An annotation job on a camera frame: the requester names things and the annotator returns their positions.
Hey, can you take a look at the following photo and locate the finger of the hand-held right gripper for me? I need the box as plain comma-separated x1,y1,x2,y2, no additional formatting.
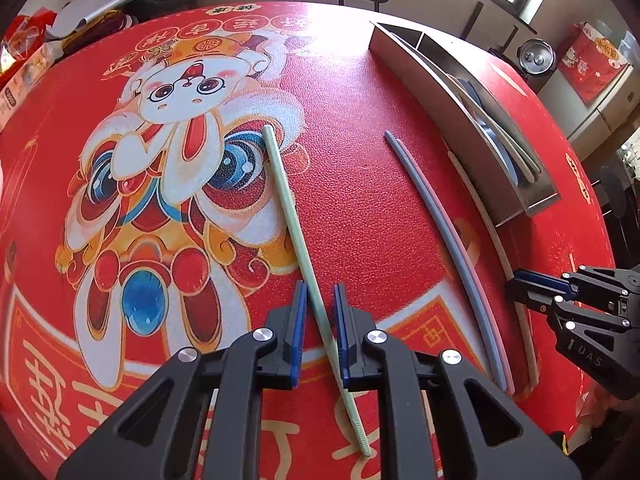
509,266,640,318
546,295,640,402

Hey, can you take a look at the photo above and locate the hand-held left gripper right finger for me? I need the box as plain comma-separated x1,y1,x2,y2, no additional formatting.
332,282,583,480

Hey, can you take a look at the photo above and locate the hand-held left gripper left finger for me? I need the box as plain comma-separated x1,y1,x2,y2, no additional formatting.
56,281,308,480

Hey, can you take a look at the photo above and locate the beige chopstick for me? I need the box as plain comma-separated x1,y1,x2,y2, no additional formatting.
446,150,538,398

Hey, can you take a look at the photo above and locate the pink chopstick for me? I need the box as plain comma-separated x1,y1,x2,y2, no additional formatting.
435,200,516,396

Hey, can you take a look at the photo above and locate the blue-grey chopstick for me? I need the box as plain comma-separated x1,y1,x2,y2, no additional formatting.
384,130,507,392

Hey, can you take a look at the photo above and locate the metal utensil tray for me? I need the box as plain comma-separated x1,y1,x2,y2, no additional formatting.
368,21,560,228

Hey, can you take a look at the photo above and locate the beige cabinet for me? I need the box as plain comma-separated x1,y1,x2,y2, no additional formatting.
537,67,640,156

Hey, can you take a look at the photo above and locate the silver pot lid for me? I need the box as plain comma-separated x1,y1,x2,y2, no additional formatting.
515,37,557,77

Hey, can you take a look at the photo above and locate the red printed table mat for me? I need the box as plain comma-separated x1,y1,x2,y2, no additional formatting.
0,1,618,480

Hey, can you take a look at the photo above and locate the printed cardboard box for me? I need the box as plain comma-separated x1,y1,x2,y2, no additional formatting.
0,42,56,128

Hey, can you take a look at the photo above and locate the red plastic bag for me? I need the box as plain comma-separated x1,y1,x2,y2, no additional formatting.
0,10,56,56

